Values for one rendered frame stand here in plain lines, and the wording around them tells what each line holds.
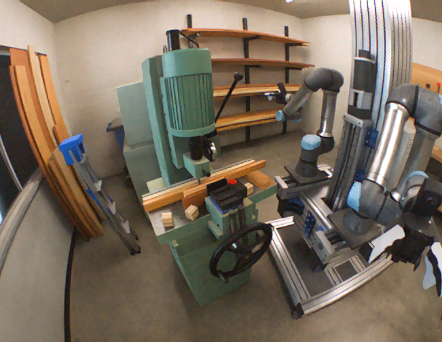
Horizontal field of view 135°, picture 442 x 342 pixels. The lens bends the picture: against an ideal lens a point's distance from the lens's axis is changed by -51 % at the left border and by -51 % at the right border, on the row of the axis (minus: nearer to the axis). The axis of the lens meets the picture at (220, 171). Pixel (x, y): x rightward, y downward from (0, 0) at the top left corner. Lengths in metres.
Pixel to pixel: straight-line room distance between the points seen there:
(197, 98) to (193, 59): 0.13
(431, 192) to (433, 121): 0.41
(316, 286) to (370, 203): 0.96
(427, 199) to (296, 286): 1.13
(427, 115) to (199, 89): 0.76
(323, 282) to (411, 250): 1.12
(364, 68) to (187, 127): 0.78
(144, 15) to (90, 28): 0.81
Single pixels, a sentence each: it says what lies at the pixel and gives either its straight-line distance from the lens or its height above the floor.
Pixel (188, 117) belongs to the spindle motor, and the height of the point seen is 1.27.
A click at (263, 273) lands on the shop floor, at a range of 1.62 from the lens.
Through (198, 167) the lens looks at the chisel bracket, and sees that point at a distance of 0.76.
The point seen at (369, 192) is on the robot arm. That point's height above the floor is 1.15.
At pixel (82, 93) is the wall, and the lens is 3.09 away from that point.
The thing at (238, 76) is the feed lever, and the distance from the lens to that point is 0.66.
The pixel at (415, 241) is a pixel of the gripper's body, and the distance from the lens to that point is 0.37.
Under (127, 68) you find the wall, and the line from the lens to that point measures 2.99.
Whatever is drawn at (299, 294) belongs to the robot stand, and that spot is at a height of 0.23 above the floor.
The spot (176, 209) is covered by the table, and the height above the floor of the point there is 0.90.
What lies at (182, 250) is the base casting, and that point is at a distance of 0.84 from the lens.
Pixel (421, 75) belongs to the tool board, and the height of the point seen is 1.78.
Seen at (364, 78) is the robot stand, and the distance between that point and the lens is 0.93.
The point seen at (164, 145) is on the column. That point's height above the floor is 1.10.
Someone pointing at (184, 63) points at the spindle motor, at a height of 1.46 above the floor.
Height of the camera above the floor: 1.42
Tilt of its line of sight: 31 degrees down
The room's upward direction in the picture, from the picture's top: 4 degrees counter-clockwise
